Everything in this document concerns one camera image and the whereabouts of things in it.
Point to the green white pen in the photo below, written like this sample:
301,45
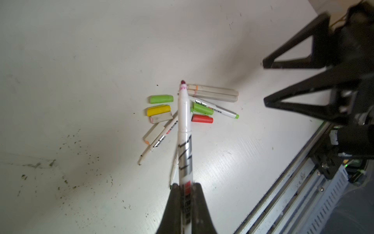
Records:
214,107

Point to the beige pen cap orange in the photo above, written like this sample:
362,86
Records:
153,133

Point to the white pen with black print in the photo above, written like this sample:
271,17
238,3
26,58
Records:
159,138

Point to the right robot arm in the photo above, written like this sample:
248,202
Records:
343,142

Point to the red pen cap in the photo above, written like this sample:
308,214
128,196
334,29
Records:
202,119

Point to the yellow pen cap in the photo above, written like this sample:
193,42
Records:
156,110

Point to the thin white pen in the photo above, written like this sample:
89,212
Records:
174,166

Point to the red white pen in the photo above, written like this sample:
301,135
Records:
185,157

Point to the beige pen cap pink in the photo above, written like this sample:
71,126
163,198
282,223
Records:
161,117

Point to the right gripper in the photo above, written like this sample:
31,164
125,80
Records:
341,93

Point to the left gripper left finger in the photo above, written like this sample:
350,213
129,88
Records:
171,220

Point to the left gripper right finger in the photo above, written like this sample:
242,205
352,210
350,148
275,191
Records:
201,219

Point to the light green pen cap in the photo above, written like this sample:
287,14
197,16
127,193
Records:
161,99

